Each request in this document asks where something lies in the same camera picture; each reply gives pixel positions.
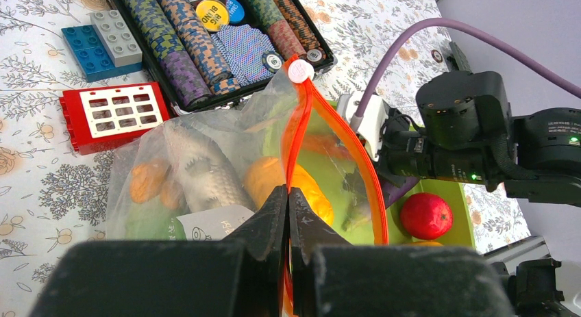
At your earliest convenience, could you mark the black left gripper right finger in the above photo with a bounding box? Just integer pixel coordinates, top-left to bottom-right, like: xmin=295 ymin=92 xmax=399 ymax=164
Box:
xmin=288 ymin=188 xmax=513 ymax=316

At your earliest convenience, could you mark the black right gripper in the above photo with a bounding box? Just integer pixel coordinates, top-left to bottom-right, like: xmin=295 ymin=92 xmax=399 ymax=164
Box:
xmin=375 ymin=113 xmax=497 ymax=188

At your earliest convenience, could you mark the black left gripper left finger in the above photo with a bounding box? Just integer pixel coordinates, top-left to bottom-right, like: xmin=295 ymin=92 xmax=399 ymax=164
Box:
xmin=31 ymin=186 xmax=288 ymax=316

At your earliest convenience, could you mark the orange toy mandarin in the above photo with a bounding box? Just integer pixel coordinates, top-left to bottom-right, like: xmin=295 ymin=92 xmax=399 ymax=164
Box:
xmin=243 ymin=157 xmax=334 ymax=226

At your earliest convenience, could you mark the grey toy fish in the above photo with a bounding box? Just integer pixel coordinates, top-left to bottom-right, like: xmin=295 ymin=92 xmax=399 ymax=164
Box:
xmin=163 ymin=123 xmax=256 ymax=213

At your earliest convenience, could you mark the green toy cabbage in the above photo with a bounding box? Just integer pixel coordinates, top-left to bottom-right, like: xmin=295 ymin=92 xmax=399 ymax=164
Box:
xmin=123 ymin=199 xmax=185 ymax=240

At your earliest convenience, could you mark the clear zip top bag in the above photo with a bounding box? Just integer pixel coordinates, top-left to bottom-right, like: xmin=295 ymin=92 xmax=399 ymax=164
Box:
xmin=99 ymin=57 xmax=388 ymax=316

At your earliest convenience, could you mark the fried chicken toy piece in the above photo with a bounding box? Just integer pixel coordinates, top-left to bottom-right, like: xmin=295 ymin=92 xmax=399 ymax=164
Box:
xmin=129 ymin=158 xmax=184 ymax=210

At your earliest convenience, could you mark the yellow toy bell pepper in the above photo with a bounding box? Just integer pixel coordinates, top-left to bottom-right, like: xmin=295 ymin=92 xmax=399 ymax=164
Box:
xmin=404 ymin=241 xmax=443 ymax=246

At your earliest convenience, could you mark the orange toy carrot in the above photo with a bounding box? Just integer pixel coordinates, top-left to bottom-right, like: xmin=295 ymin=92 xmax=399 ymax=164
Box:
xmin=299 ymin=133 xmax=354 ymax=161

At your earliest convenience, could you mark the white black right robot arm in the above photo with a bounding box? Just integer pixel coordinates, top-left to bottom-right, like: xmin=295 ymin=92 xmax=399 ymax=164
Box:
xmin=375 ymin=71 xmax=580 ymax=206

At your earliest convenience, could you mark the grey building baseplate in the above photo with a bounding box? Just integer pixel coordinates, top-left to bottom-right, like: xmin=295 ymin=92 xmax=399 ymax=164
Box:
xmin=446 ymin=41 xmax=472 ymax=72

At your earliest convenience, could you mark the red toy apple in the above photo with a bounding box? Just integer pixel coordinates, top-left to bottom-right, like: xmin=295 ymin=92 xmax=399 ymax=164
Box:
xmin=399 ymin=192 xmax=454 ymax=240

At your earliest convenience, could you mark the purple toy eggplant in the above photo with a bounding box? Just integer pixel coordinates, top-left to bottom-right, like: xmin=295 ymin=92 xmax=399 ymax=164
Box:
xmin=379 ymin=177 xmax=419 ymax=207

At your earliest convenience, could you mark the loose poker chip on table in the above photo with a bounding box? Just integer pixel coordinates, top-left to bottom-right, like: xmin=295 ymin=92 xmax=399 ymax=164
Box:
xmin=430 ymin=49 xmax=445 ymax=63

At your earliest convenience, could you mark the green plastic tray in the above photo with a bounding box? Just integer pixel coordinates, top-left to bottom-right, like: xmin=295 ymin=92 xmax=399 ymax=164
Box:
xmin=260 ymin=99 xmax=475 ymax=250

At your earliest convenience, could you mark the red white window brick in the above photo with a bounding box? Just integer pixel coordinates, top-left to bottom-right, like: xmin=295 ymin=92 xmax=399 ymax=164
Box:
xmin=59 ymin=82 xmax=170 ymax=155

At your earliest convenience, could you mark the blue playing card deck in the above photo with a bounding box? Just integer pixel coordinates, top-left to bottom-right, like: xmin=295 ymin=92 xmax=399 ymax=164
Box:
xmin=211 ymin=24 xmax=283 ymax=86

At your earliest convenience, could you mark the black poker chip case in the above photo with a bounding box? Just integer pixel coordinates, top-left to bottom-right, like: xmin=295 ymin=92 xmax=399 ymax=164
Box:
xmin=111 ymin=0 xmax=336 ymax=115

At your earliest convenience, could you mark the blue small blind button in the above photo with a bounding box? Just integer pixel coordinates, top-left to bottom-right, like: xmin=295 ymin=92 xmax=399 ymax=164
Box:
xmin=226 ymin=0 xmax=245 ymax=25

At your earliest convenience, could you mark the yellow big blind button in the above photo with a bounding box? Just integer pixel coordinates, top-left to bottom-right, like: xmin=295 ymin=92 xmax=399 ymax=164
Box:
xmin=195 ymin=0 xmax=230 ymax=32

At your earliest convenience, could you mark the blue toy brick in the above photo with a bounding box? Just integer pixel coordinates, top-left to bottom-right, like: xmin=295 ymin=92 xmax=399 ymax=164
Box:
xmin=61 ymin=25 xmax=142 ymax=82

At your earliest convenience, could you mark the grey toy brick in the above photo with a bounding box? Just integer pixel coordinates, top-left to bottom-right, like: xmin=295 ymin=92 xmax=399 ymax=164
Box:
xmin=90 ymin=10 xmax=143 ymax=67

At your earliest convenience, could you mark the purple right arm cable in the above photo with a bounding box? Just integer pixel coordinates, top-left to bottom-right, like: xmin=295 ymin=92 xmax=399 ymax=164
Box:
xmin=354 ymin=17 xmax=581 ymax=121

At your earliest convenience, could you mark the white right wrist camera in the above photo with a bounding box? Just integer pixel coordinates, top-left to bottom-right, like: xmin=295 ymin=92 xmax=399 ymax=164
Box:
xmin=336 ymin=91 xmax=389 ymax=162

